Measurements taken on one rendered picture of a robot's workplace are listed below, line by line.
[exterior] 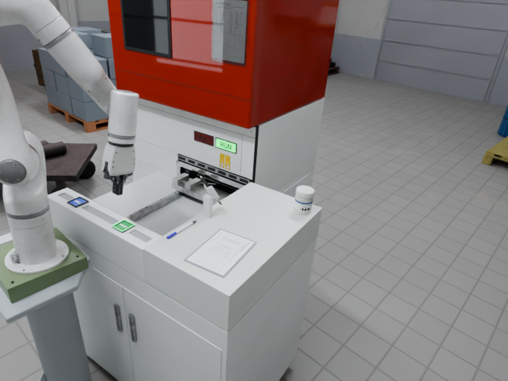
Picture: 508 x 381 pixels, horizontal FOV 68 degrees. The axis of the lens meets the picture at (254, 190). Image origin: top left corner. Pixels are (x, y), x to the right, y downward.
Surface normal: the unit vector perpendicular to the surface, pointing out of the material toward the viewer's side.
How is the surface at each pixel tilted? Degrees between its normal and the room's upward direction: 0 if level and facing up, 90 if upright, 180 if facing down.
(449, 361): 0
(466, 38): 90
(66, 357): 90
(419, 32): 90
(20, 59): 90
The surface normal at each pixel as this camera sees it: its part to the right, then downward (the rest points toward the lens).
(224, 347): -0.55, 0.36
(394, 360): 0.07, -0.88
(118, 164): 0.78, 0.35
